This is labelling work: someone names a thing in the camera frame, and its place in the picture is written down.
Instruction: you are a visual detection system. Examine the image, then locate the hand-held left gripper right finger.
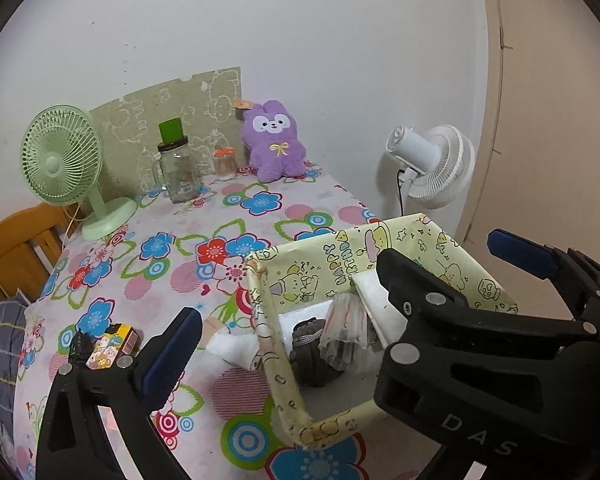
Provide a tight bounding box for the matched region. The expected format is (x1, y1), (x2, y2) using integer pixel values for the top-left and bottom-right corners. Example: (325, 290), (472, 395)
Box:
(420, 449), (571, 480)

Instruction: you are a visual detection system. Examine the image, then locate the wooden bed headboard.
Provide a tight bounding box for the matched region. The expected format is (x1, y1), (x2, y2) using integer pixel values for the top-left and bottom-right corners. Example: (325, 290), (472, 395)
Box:
(0, 203), (81, 302)

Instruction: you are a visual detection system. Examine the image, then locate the toothpick jar with orange lid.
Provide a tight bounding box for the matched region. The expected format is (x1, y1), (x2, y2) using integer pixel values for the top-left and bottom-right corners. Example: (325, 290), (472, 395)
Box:
(213, 146), (239, 181)

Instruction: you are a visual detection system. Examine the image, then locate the floral tablecloth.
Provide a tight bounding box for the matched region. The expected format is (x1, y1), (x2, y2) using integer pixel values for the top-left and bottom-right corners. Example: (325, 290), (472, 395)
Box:
(15, 160), (431, 480)

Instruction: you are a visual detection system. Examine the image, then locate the white tissue cloth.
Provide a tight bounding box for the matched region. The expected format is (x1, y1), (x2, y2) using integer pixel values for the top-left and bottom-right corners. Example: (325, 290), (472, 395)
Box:
(202, 327), (261, 374)

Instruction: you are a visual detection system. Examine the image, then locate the beige wooden door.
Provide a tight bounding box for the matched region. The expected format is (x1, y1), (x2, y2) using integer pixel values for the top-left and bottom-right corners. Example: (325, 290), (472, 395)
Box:
(455, 0), (600, 281)

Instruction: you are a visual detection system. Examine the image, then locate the grey plaid pillow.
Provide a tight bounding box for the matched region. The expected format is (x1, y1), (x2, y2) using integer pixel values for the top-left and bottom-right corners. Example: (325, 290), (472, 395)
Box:
(0, 290), (29, 441)

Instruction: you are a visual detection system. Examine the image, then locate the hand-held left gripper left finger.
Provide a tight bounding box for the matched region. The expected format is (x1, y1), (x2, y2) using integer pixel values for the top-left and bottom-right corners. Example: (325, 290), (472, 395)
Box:
(35, 306), (204, 480)

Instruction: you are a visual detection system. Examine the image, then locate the white standing fan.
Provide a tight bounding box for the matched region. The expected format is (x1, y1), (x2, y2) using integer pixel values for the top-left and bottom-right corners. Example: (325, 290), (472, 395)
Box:
(386, 124), (476, 209)

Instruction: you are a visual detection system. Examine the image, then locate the glass jar mug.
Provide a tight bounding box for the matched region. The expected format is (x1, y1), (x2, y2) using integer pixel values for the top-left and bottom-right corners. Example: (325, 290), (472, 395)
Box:
(151, 141), (203, 205)

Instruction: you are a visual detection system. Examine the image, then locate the green plastic cup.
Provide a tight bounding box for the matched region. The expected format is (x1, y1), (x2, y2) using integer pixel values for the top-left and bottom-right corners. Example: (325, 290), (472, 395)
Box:
(158, 117), (187, 149)

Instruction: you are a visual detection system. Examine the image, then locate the small yellow cartoon carton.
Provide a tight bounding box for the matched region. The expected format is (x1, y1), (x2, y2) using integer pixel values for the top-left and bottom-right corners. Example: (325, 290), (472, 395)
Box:
(86, 324), (141, 369)

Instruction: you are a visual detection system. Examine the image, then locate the green patterned board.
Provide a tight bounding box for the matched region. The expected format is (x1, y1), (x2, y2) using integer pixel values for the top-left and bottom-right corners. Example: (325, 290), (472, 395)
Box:
(89, 66), (254, 196)

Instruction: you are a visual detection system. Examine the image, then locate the clear plastic packet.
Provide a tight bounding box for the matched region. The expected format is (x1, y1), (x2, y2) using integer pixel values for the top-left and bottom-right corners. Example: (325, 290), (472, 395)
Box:
(319, 292), (376, 374)

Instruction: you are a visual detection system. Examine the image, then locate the green desk fan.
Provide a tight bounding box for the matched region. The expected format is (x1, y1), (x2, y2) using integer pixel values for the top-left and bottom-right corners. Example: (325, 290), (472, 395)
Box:
(21, 105), (138, 242)

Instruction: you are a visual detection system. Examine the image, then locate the yellow cartoon print box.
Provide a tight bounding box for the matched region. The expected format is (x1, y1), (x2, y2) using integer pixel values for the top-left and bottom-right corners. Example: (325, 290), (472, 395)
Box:
(245, 213), (520, 449)

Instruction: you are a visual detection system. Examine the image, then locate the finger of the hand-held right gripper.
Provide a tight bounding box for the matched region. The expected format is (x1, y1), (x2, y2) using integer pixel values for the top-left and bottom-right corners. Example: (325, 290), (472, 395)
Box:
(374, 249), (482, 335)
(486, 228), (600, 312)

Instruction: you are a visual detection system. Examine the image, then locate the black scrunchie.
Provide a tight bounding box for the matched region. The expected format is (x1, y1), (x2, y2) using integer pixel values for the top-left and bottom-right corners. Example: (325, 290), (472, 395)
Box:
(69, 331), (99, 367)

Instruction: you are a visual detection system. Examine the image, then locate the purple plush bunny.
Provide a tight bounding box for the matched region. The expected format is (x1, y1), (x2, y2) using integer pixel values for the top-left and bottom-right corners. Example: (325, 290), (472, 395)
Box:
(235, 100), (309, 184)

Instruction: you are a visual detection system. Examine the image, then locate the white tissue packet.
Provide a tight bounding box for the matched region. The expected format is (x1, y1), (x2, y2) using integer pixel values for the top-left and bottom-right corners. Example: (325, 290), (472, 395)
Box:
(352, 272), (406, 349)

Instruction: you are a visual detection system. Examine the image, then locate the grey knitted cloth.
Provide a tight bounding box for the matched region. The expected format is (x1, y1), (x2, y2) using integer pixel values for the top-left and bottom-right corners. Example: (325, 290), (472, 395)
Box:
(290, 317), (347, 389)

